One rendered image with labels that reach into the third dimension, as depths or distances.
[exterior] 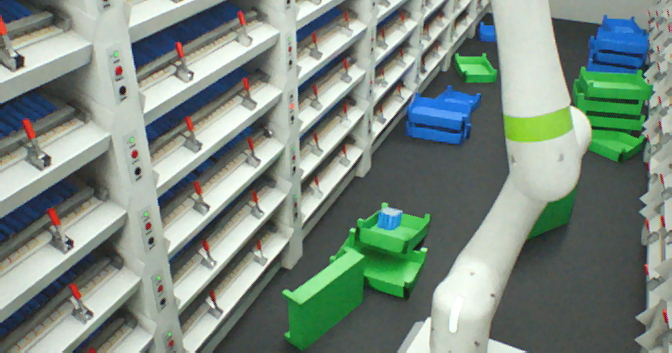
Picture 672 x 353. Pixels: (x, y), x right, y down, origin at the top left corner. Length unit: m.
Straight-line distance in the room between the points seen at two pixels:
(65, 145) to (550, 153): 0.89
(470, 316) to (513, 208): 0.25
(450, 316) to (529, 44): 0.60
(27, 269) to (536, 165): 0.95
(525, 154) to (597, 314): 1.25
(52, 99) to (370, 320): 1.23
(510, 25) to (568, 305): 1.40
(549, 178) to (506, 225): 0.30
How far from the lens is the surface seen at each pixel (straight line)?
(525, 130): 1.07
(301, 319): 1.88
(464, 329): 1.34
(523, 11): 1.03
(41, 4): 1.28
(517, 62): 1.04
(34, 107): 1.30
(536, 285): 2.31
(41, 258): 1.29
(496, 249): 1.41
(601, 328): 2.22
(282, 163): 2.00
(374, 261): 2.29
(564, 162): 1.10
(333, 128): 2.42
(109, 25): 1.24
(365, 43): 2.49
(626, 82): 3.47
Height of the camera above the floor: 1.47
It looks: 30 degrees down
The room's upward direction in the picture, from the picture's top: straight up
